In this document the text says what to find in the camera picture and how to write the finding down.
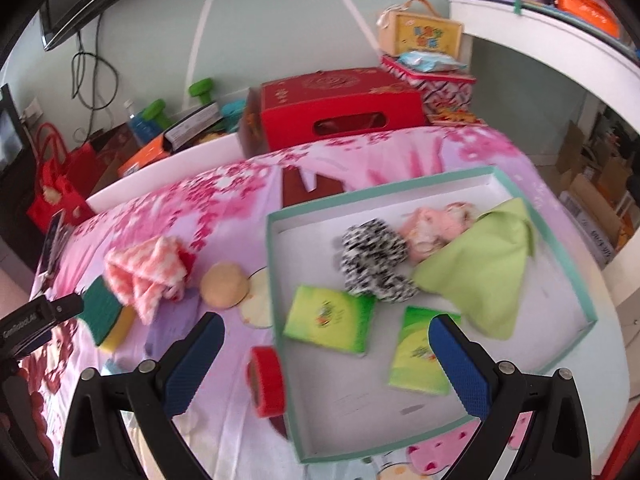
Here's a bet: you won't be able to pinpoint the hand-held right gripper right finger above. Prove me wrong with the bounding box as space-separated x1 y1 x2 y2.
428 313 593 480

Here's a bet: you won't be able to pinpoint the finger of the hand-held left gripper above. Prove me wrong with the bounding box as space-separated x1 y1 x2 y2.
31 293 84 331

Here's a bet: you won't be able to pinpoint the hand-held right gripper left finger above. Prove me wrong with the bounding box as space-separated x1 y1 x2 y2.
59 311 226 480

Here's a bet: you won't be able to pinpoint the green yellow scouring sponge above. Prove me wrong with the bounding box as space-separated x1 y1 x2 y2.
80 277 137 353

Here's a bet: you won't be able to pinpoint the purple packet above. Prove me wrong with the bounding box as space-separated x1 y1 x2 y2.
142 305 208 358

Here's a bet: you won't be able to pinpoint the green tissue pack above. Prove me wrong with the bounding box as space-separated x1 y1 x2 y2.
282 285 377 356
388 306 463 395

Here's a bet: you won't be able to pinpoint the tan round sponge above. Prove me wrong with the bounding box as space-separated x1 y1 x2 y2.
200 262 251 309

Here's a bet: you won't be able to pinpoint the light green cloth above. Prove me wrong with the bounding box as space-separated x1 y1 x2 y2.
412 197 536 339

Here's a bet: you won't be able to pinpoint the pink checkered towel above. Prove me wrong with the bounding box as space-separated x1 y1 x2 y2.
104 236 197 325

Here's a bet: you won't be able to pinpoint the teal-edged white shallow box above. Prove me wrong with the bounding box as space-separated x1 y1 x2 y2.
266 166 598 463

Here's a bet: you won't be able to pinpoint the pink fabric scrunchie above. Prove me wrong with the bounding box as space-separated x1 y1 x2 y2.
397 201 483 263

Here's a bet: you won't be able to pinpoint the leopard print scrunchie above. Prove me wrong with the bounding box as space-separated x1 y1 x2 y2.
341 218 420 303

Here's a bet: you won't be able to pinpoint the phone in clip holder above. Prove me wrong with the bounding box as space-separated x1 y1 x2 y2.
37 210 71 281

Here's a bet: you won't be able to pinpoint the red gift bag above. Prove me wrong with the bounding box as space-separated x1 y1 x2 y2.
26 122 108 233

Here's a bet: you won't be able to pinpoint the white bed board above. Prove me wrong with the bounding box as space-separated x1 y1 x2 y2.
85 132 246 216

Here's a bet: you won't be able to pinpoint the dark brown box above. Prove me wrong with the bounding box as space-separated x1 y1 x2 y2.
90 122 138 196

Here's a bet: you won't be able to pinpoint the pink printed bedsheet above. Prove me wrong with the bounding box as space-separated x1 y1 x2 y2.
30 125 621 480

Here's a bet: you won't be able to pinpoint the orange box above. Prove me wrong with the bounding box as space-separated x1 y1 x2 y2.
117 136 173 177

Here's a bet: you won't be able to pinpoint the black screen device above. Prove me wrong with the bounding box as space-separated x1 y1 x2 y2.
0 82 31 181

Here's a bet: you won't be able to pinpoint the red stool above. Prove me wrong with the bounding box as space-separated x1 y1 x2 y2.
595 437 640 480

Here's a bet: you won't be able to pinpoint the white printed carton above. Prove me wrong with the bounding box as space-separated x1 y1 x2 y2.
560 190 618 266

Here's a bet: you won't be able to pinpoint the blue liquid bottle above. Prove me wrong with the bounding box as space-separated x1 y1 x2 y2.
124 100 166 143

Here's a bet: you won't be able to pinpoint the black and white box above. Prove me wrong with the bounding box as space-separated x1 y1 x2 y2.
162 102 226 153

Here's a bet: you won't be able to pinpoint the brown cardboard box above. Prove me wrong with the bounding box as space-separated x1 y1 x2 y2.
555 120 633 211

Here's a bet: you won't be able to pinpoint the small red yellow box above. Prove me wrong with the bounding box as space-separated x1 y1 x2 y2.
429 100 490 127

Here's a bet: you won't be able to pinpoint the teal plastic item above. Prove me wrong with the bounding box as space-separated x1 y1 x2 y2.
220 101 248 123

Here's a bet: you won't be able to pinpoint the green dumbbell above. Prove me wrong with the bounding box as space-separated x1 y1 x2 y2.
141 77 215 126

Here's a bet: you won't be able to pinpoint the red patterned tin box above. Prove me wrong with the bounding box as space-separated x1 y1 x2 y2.
381 54 477 116

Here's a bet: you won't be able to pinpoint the red gift box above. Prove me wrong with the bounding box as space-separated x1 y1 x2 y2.
239 67 427 157

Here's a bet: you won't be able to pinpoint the blue wet wipes pack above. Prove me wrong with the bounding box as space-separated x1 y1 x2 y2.
397 50 468 75

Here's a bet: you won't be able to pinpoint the white desk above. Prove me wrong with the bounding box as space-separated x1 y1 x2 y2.
447 0 640 281

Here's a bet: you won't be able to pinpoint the orange packet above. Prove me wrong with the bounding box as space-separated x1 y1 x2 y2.
555 0 623 38

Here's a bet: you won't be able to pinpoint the black cables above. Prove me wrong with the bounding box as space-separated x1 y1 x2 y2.
70 12 121 143

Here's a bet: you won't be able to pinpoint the tan carry box with handle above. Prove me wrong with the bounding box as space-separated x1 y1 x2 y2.
377 0 465 58

